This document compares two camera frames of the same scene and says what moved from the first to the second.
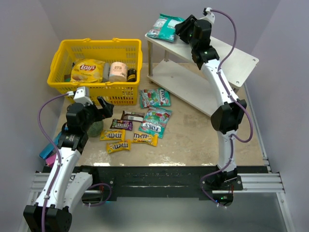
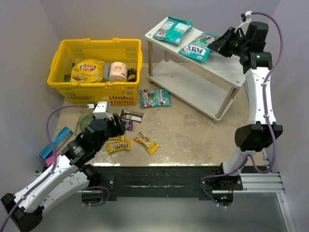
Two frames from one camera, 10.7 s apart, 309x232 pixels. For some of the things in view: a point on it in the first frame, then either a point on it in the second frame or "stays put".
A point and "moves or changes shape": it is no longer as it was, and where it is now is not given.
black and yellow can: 132,75 stays put
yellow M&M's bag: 124,144 stays put
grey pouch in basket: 105,71 stays put
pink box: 50,160 stays put
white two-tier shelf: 173,65 stays put
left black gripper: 95,112 -> 115,126
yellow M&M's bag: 152,139 moves or changes shape
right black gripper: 187,26 -> 227,46
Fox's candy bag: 149,98 stays put
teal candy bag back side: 164,28 moves or changes shape
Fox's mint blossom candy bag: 155,121 moves or changes shape
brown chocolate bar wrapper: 134,116 stays put
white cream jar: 118,72 stays put
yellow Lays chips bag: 87,70 stays put
